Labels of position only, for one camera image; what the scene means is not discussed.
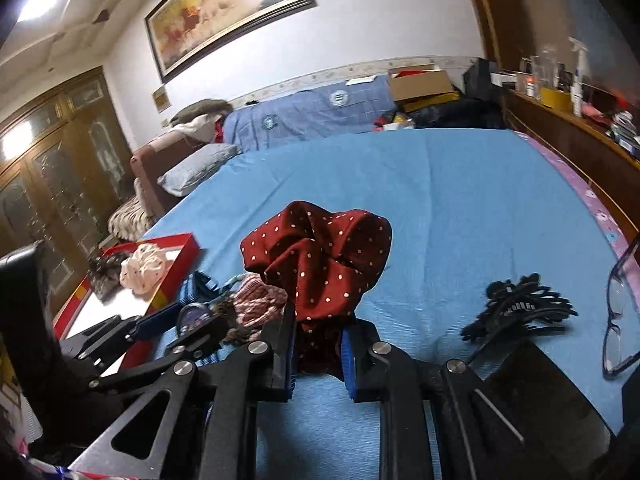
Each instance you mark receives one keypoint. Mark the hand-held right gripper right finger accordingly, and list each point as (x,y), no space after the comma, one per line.
(350,365)

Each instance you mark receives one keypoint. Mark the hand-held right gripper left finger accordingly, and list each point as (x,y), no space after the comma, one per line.
(280,360)

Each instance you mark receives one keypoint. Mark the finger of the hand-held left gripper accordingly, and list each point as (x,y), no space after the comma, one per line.
(155,322)
(200,340)

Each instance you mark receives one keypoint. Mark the blue striped hair claw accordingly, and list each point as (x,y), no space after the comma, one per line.
(192,287)

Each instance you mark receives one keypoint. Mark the red tray box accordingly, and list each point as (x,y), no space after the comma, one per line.
(172,265)

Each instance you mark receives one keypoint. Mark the red plaid scrunchie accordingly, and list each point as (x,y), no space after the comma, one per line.
(257,302)

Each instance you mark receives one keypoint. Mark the dark red hair claw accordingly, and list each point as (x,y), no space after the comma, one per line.
(320,255)

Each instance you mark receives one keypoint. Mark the black hair claw clip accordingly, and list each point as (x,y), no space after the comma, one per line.
(515,305)

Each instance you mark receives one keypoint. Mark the pink white scrunchie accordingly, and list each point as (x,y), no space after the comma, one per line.
(142,267)

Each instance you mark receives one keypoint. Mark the dark brown fuzzy scrunchie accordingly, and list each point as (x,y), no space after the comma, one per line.
(107,275)

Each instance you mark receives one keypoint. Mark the patterned sofa throw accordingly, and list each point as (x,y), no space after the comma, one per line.
(130,217)

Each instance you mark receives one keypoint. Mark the wooden wardrobe with glass doors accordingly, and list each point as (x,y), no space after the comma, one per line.
(55,175)

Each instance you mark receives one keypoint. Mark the brown sofa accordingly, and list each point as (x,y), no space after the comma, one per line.
(147,170)

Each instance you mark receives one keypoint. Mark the grey pillow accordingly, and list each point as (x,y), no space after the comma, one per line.
(200,167)

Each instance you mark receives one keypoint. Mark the pile of clothes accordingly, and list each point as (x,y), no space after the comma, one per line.
(200,115)

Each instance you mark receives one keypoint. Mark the blue checked sofa cover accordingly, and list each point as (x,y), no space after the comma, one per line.
(310,110)

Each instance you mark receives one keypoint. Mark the cardboard box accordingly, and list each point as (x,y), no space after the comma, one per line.
(422,85)

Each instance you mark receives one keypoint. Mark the black bag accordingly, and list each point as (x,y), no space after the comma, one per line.
(480,80)

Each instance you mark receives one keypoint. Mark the wooden sideboard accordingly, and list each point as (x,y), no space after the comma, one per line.
(565,135)

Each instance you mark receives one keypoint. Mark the framed horse painting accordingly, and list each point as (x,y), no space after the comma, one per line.
(225,7)

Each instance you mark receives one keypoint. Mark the yellow box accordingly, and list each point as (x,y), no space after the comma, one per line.
(555,99)

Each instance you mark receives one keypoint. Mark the clear glass bottles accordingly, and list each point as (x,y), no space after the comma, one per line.
(540,72)

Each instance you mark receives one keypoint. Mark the white spray bottle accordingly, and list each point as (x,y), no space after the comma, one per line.
(579,80)

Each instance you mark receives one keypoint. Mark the yellow wall plaque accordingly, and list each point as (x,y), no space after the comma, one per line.
(161,99)

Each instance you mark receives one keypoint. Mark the black frame eyeglasses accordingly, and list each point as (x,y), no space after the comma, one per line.
(612,330)

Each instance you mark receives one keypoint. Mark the wooden door frame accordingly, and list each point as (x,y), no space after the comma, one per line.
(495,5)

